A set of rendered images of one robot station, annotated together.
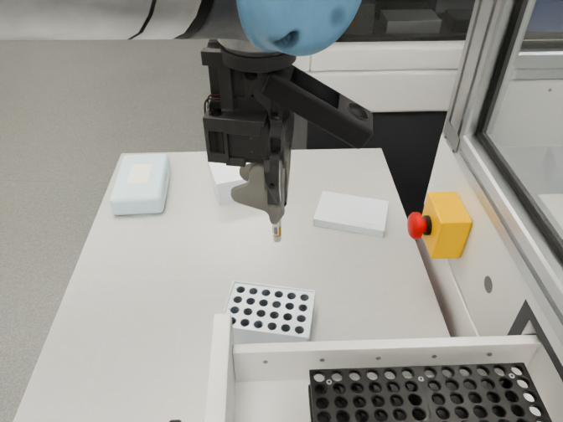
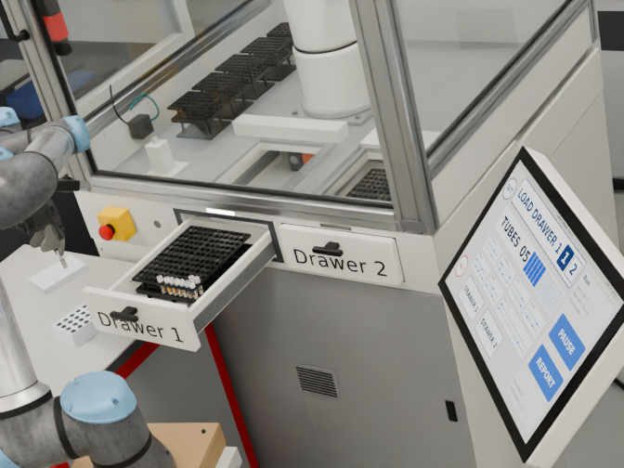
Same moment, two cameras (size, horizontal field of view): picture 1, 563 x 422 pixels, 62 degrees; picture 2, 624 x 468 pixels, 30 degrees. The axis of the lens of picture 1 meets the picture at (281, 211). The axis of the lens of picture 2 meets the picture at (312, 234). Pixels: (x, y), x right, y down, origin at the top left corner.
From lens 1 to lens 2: 2.21 m
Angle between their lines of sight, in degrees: 40
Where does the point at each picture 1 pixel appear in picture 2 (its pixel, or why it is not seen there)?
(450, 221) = (119, 214)
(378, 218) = (75, 263)
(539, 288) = (172, 197)
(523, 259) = (159, 195)
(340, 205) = (48, 275)
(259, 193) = (52, 240)
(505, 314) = (173, 225)
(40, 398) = not seen: hidden behind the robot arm
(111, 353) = not seen: hidden behind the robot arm
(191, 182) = not seen: outside the picture
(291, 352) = (119, 284)
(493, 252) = (147, 209)
